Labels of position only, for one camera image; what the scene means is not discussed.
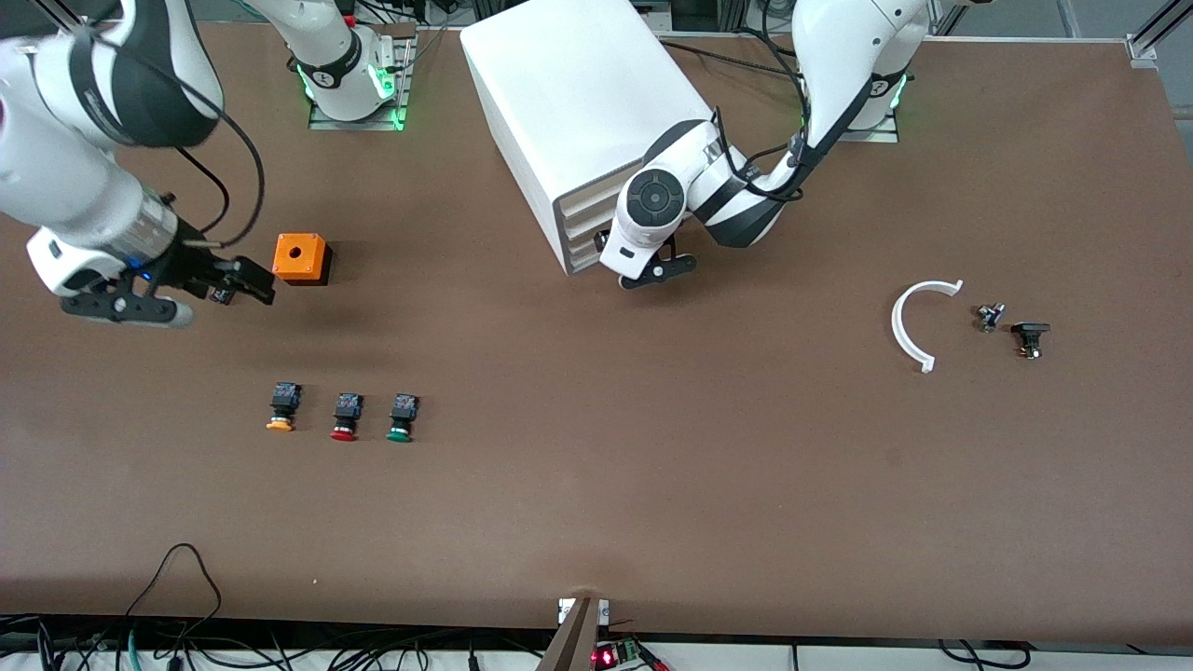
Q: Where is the white plastic bin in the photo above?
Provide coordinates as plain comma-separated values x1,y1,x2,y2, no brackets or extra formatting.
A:
568,231,611,269

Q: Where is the green mushroom push button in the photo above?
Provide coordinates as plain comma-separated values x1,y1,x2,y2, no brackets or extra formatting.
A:
386,392,420,443

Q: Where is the yellow mushroom push button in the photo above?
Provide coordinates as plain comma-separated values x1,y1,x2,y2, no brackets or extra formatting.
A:
266,381,303,432

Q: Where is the red mushroom push button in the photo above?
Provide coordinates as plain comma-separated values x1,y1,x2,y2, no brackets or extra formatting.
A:
330,392,365,442

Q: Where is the green circuit board red LED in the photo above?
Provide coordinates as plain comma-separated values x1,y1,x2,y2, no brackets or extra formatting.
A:
592,638,667,671

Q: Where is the orange button enclosure box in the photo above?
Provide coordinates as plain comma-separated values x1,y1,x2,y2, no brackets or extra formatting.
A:
272,233,333,287

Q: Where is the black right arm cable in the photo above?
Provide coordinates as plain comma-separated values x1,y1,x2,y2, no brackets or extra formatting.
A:
93,37,267,249

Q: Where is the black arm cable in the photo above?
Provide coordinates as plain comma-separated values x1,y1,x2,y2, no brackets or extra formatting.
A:
93,37,267,249
713,0,823,202

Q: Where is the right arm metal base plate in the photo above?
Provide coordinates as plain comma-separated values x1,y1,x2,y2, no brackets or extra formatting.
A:
308,23,417,132

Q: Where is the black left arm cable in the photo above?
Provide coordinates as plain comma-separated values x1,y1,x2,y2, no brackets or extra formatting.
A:
713,0,823,202

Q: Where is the black cable on table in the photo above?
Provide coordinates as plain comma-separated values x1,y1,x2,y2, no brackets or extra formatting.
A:
657,28,802,80

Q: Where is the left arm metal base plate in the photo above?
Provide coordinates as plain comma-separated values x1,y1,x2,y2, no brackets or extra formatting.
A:
834,70,901,144

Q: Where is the white curved plastic bracket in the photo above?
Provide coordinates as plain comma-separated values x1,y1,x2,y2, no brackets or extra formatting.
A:
891,280,965,375

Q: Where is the black looped cable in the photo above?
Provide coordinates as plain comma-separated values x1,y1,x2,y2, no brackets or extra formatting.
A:
124,542,223,644

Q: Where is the tangled black cable bundle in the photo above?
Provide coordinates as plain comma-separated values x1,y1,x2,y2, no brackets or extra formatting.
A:
0,613,560,671

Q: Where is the brown camera stand post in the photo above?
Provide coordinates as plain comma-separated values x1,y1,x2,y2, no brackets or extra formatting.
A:
536,596,602,671

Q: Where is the black cable at table edge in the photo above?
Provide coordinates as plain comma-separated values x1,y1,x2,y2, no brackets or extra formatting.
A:
937,638,1031,669

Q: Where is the aluminium frame post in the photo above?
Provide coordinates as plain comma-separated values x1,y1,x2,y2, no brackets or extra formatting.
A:
1126,0,1193,62

